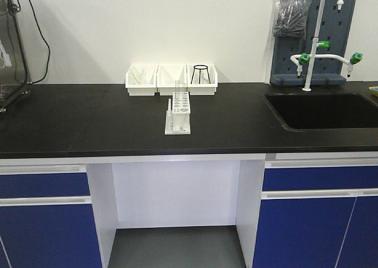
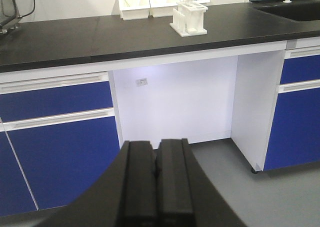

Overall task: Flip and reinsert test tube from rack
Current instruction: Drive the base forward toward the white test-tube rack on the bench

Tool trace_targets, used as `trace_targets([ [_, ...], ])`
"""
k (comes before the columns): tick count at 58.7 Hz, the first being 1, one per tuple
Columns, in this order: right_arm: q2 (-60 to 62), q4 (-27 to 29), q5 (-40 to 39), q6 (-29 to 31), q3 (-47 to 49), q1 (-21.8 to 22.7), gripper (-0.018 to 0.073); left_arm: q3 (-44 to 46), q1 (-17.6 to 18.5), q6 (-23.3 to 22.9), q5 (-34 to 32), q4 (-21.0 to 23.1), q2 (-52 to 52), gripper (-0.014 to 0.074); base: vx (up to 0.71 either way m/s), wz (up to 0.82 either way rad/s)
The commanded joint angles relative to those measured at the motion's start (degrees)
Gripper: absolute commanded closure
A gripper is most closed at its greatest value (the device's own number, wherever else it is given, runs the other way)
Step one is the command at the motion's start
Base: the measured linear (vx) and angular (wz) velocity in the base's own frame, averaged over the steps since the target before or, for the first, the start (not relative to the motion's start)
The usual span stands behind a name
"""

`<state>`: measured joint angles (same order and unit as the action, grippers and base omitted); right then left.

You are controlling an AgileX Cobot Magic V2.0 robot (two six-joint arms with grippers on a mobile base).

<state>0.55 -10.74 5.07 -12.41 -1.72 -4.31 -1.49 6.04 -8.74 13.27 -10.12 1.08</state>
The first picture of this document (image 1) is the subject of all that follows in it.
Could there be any white test tube rack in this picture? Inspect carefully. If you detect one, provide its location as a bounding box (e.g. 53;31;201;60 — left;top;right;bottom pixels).
165;91;191;135

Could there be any grey pegboard drying rack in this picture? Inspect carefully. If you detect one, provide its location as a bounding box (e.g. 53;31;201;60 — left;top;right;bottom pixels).
270;0;356;86

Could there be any white right storage bin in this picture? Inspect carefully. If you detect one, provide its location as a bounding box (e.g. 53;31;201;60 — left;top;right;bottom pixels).
187;63;218;96

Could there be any white storage bin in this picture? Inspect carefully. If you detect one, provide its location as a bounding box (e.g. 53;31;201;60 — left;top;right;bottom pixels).
187;63;218;96
125;64;158;96
157;64;187;96

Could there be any white middle storage bin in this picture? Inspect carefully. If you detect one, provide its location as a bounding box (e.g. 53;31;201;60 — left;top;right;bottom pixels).
157;64;187;96

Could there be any black metal tripod stand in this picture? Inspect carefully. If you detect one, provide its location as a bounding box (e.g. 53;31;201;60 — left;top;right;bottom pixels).
190;64;211;84

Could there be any white left storage bin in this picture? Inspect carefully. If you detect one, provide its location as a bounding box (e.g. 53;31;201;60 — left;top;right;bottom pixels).
125;64;158;96

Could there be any clear glass beaker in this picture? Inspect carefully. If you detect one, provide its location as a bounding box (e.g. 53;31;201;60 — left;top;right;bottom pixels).
135;68;147;84

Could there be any black lab sink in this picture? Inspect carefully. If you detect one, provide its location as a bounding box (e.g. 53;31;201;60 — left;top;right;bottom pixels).
265;93;377;130

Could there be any blue left cabinet drawer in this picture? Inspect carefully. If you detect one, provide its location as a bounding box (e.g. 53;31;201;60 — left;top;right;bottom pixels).
1;172;90;198

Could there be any blue cabinet drawer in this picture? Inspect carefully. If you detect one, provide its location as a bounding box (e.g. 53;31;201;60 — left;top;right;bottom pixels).
262;166;377;191
1;172;90;198

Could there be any white gooseneck lab faucet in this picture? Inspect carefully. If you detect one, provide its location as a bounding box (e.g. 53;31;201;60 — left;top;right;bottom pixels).
290;0;363;91

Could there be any blue right cabinet door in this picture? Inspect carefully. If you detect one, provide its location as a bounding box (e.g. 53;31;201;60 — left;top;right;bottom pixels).
253;198;355;267

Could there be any blue cabinet door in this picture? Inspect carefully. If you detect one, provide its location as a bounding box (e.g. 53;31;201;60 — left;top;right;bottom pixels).
1;204;102;267
253;198;355;267

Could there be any clear bag of black pegs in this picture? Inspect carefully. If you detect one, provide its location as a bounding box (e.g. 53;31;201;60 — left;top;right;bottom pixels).
273;0;311;39

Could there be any blue right cabinet drawer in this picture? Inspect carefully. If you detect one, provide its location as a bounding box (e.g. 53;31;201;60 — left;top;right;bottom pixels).
262;166;377;191

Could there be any blue left cabinet door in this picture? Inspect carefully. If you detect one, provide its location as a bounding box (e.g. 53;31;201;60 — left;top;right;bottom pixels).
1;204;102;267

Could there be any yellow tray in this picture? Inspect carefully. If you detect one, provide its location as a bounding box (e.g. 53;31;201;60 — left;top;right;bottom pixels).
369;86;378;96

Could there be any clear acrylic enclosure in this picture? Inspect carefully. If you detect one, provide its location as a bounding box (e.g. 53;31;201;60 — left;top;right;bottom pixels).
1;0;30;112

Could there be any black hanging cable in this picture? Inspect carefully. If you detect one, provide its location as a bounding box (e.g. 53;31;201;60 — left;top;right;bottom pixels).
5;0;51;84

